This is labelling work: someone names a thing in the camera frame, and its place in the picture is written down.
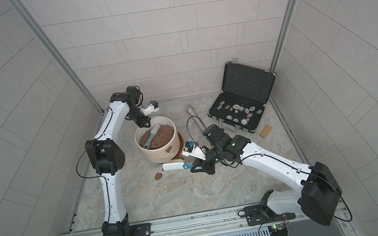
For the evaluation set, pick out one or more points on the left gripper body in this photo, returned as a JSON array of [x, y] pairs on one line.
[[136, 116]]

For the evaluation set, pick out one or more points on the small wooden block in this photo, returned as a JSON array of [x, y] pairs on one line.
[[265, 132]]

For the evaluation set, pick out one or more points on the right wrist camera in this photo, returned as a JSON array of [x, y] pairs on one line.
[[192, 149]]

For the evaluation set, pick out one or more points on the right circuit board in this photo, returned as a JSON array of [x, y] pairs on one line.
[[278, 230]]

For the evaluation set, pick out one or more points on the teal dish brush in pot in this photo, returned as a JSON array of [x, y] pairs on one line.
[[153, 132]]

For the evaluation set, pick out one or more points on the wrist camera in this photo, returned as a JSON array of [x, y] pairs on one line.
[[153, 106], [192, 149]]

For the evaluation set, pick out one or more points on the terracotta saucer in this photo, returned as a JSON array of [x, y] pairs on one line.
[[179, 154]]

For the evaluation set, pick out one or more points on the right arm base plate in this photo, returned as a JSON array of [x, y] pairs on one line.
[[257, 215]]

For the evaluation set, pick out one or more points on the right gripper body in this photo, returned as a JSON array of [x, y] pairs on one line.
[[215, 156]]

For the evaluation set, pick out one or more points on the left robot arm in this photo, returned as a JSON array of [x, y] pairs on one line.
[[107, 158]]

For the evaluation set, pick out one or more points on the white blue scrub brush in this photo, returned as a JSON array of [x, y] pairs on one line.
[[176, 164]]

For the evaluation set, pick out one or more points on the white ceramic pot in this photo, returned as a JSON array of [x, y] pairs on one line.
[[165, 144]]

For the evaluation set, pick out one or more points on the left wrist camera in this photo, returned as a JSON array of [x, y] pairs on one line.
[[153, 106]]

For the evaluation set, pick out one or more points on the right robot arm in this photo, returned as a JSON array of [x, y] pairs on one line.
[[316, 192]]

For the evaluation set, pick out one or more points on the black poker chip case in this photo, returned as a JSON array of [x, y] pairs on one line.
[[244, 94]]

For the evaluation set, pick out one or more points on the silver microphone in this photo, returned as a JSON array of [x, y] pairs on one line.
[[197, 120]]

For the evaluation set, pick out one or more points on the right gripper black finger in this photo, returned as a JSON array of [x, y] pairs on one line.
[[199, 164], [200, 172]]

